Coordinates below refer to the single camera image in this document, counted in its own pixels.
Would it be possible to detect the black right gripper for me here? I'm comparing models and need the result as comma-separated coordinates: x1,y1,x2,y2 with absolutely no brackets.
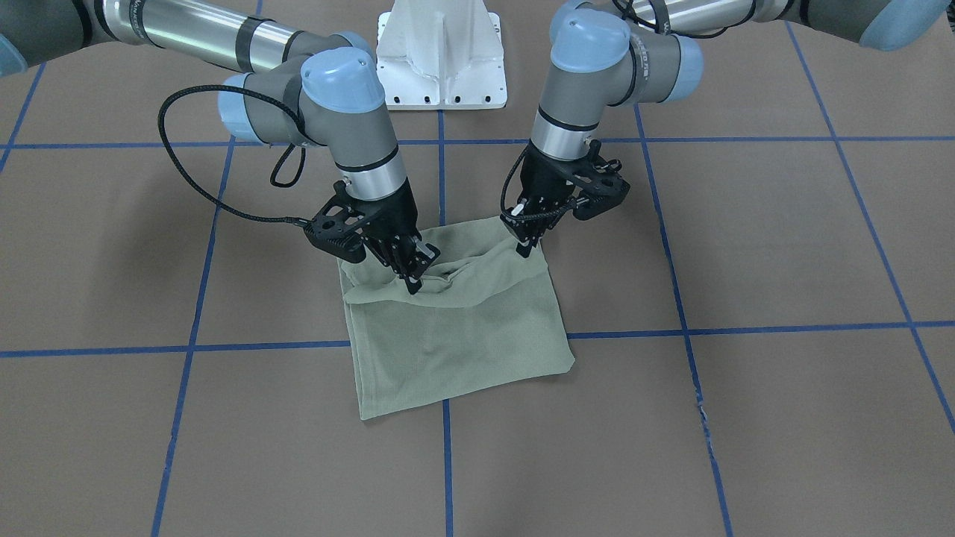
357,183,441,295

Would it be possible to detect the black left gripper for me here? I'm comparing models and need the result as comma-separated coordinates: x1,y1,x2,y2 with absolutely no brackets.
511,143,579,259

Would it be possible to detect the olive green long-sleeve shirt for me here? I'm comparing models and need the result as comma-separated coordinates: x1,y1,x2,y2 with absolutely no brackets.
339,217,575,421

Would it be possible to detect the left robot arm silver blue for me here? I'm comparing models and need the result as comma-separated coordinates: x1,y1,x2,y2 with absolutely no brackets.
499,1,948,257

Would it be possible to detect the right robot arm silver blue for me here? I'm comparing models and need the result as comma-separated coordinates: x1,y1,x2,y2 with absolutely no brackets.
1,1,439,295

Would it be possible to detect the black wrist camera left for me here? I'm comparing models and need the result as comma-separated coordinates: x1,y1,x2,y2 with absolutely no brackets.
569,139,630,221

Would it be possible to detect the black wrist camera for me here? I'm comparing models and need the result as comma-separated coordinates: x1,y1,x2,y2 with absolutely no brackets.
303,180,375,264
569,139,630,221

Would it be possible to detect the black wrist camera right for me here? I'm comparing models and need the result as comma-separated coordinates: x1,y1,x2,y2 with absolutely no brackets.
303,180,375,264

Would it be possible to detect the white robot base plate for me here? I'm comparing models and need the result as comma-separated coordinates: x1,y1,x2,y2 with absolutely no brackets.
376,1,508,111

